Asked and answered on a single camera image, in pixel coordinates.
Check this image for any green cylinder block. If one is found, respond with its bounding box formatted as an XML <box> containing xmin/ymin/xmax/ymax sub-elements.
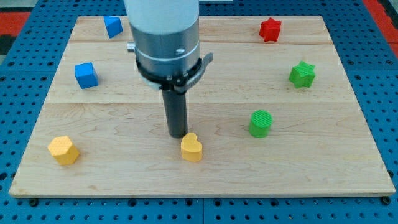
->
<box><xmin>249</xmin><ymin>110</ymin><xmax>273</xmax><ymax>138</ymax></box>

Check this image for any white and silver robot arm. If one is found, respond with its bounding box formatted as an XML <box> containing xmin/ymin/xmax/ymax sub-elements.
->
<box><xmin>124</xmin><ymin>0</ymin><xmax>200</xmax><ymax>89</ymax></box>

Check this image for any wooden board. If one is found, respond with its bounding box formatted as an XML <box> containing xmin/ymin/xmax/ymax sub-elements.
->
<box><xmin>9</xmin><ymin>16</ymin><xmax>396</xmax><ymax>198</ymax></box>

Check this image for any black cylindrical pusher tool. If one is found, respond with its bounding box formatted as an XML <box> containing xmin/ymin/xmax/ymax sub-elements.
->
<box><xmin>162</xmin><ymin>90</ymin><xmax>188</xmax><ymax>138</ymax></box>

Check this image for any yellow heart block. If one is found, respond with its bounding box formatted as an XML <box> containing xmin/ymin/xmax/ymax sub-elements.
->
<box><xmin>180</xmin><ymin>133</ymin><xmax>203</xmax><ymax>162</ymax></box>

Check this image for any red star block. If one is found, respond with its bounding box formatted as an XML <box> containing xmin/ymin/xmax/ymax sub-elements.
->
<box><xmin>259</xmin><ymin>17</ymin><xmax>282</xmax><ymax>42</ymax></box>

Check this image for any green star block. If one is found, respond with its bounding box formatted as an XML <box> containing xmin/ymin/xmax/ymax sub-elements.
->
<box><xmin>289</xmin><ymin>61</ymin><xmax>316</xmax><ymax>88</ymax></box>

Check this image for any blue cube block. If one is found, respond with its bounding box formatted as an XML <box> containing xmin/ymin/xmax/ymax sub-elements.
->
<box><xmin>75</xmin><ymin>62</ymin><xmax>98</xmax><ymax>89</ymax></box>

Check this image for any blue triangular block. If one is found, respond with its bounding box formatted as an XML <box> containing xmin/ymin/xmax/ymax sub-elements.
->
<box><xmin>103</xmin><ymin>16</ymin><xmax>123</xmax><ymax>39</ymax></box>

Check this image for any yellow hexagon block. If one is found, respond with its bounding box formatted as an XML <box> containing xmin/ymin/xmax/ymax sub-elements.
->
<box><xmin>47</xmin><ymin>136</ymin><xmax>80</xmax><ymax>166</ymax></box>

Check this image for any black clamp ring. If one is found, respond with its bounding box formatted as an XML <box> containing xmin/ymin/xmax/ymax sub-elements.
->
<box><xmin>135</xmin><ymin>52</ymin><xmax>214</xmax><ymax>95</ymax></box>

